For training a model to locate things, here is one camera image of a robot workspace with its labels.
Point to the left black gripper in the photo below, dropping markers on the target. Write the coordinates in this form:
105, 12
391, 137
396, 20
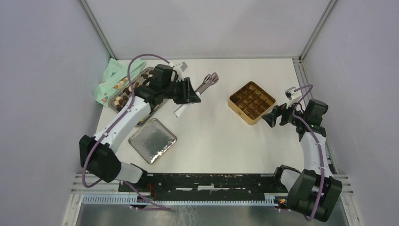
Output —
188, 94

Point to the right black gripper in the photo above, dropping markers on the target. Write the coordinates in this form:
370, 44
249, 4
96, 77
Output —
270, 117

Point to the steel serving tongs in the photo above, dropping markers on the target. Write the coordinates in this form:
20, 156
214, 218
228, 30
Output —
209, 80

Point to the gold chocolate box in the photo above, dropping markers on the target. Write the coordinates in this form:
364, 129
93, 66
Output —
251, 102

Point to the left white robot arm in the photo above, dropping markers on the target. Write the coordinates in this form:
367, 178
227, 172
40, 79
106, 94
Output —
98, 152

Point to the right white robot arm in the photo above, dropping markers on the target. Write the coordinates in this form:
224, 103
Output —
314, 191

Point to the steel chocolate tray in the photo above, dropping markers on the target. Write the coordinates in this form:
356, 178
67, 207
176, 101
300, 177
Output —
123, 95

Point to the silver box lid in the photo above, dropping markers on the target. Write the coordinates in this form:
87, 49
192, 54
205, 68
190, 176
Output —
152, 140

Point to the green patterned cloth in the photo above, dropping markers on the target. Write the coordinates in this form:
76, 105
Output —
114, 80

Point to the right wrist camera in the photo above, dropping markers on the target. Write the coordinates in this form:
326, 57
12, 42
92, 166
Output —
292, 93

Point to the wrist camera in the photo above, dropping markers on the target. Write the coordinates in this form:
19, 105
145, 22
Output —
292, 93
180, 68

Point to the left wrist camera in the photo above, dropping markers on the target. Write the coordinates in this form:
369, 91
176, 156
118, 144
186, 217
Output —
180, 68

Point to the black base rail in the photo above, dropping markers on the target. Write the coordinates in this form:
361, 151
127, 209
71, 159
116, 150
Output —
209, 187

